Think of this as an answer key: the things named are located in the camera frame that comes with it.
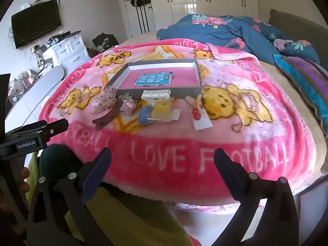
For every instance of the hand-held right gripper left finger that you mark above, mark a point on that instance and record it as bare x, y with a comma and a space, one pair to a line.
95, 176

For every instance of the white claw hair clip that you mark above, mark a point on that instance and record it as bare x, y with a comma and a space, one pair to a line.
155, 96

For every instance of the blue hair clip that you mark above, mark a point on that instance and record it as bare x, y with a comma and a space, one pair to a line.
144, 114

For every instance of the pink dotted bow hair clip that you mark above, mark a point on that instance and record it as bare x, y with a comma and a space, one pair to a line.
105, 100

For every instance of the olive green headboard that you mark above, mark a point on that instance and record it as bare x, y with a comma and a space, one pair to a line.
294, 23

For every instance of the white drawer cabinet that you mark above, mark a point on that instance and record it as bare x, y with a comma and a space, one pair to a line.
69, 53

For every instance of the brown hair clip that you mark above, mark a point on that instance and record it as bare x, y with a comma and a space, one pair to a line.
107, 116

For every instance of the purple cloth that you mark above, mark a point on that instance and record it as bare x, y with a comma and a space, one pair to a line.
280, 43

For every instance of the peach hair clip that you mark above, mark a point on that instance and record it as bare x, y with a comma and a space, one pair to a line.
192, 100

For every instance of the red earrings card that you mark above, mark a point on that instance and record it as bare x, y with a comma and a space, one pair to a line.
202, 123

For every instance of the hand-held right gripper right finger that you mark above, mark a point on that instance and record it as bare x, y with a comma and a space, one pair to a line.
230, 174

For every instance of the grey cardboard box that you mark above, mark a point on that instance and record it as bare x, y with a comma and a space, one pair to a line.
184, 76

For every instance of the white earring card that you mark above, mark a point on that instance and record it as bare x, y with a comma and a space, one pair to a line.
176, 114

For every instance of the black wall television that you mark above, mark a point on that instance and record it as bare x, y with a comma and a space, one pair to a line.
35, 23

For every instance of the white rounded desk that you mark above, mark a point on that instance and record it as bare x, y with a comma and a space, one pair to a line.
38, 87

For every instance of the white door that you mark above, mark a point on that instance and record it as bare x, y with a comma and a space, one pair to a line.
128, 18

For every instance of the pink printed blanket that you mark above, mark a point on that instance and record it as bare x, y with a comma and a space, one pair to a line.
179, 138

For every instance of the small flower hair clip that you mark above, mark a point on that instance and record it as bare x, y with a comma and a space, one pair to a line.
127, 105

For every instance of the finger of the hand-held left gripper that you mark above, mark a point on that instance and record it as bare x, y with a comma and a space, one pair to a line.
57, 128

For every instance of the black bag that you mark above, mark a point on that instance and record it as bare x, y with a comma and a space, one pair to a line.
105, 41

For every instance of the white router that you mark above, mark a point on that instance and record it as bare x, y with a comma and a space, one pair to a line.
25, 6

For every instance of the person's left hand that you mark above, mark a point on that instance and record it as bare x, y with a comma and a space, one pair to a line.
24, 172

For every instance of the blue floral duvet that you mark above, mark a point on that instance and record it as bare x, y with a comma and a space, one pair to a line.
225, 33

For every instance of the striped pillow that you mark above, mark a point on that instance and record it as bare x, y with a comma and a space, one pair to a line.
305, 82

